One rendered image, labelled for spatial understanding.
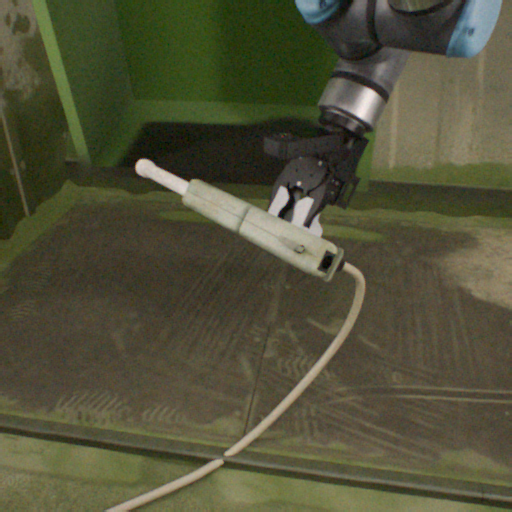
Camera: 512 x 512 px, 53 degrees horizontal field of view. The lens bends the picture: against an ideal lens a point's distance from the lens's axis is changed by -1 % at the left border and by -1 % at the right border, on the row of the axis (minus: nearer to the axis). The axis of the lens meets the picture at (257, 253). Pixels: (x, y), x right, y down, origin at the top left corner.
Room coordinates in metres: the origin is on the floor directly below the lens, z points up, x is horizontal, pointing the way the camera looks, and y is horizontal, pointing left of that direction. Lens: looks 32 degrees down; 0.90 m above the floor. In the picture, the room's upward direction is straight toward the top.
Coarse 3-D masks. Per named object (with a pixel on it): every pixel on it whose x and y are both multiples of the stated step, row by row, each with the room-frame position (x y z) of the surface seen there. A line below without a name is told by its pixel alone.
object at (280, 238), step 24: (144, 168) 0.90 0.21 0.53; (192, 192) 0.76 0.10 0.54; (216, 192) 0.73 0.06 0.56; (216, 216) 0.69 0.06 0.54; (240, 216) 0.66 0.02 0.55; (264, 216) 0.63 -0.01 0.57; (264, 240) 0.61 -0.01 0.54; (288, 240) 0.56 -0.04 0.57; (312, 240) 0.56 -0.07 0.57; (312, 264) 0.54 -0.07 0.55; (336, 264) 0.56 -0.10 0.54
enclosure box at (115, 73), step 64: (64, 0) 1.07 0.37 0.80; (128, 0) 1.31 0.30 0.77; (192, 0) 1.29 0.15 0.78; (256, 0) 1.27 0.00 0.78; (64, 64) 1.03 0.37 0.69; (128, 64) 1.35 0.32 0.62; (192, 64) 1.33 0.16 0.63; (256, 64) 1.30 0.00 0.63; (320, 64) 1.28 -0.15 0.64; (128, 128) 1.22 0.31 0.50; (192, 128) 1.21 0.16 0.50; (256, 128) 1.20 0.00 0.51
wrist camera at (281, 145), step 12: (288, 132) 0.70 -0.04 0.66; (300, 132) 0.70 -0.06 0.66; (312, 132) 0.71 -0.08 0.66; (324, 132) 0.71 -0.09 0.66; (336, 132) 0.71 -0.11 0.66; (264, 144) 0.67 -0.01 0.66; (276, 144) 0.65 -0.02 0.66; (288, 144) 0.64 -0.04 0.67; (300, 144) 0.66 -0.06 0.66; (312, 144) 0.67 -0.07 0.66; (324, 144) 0.69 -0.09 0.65; (336, 144) 0.70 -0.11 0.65; (276, 156) 0.65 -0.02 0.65; (288, 156) 0.64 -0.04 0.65; (300, 156) 0.66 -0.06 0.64
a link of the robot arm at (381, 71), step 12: (384, 48) 0.72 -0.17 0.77; (396, 48) 0.74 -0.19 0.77; (348, 60) 0.74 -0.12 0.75; (360, 60) 0.73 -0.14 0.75; (372, 60) 0.73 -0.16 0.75; (384, 60) 0.73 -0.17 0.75; (396, 60) 0.74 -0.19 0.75; (336, 72) 0.75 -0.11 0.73; (348, 72) 0.74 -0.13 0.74; (360, 72) 0.73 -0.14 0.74; (372, 72) 0.73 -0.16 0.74; (384, 72) 0.73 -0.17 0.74; (396, 72) 0.75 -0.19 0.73; (360, 84) 0.72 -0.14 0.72; (372, 84) 0.72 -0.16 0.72; (384, 84) 0.73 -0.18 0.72; (384, 96) 0.73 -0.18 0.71
